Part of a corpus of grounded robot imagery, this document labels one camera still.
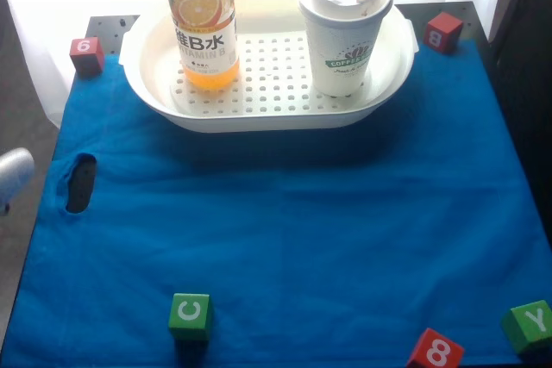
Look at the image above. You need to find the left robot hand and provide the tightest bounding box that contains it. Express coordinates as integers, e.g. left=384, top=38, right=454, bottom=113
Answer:
left=0, top=147, right=36, bottom=217

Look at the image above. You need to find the orange vitamin drink bottle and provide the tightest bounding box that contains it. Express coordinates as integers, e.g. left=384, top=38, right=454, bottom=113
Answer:
left=165, top=0, right=242, bottom=91

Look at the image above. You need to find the white paper coffee cup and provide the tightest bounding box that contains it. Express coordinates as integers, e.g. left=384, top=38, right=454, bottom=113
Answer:
left=297, top=0, right=394, bottom=98

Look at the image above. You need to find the white perforated plastic tray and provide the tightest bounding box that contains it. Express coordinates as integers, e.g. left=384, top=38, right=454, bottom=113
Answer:
left=118, top=0, right=419, bottom=134

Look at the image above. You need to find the red block number six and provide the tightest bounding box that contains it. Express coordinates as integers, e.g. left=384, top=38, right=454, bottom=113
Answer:
left=69, top=37, right=106, bottom=77

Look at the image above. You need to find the green block letter C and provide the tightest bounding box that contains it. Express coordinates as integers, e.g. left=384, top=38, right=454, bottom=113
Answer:
left=167, top=292, right=215, bottom=341

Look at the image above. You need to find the blue cloth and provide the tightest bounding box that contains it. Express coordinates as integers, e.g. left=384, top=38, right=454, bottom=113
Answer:
left=0, top=38, right=552, bottom=368

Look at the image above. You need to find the red block number eight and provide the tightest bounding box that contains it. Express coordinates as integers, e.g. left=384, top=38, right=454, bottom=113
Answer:
left=406, top=327, right=466, bottom=368
left=423, top=12, right=465, bottom=55

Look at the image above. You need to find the green block letter Y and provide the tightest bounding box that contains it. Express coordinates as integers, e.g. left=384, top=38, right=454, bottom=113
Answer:
left=499, top=299, right=552, bottom=355

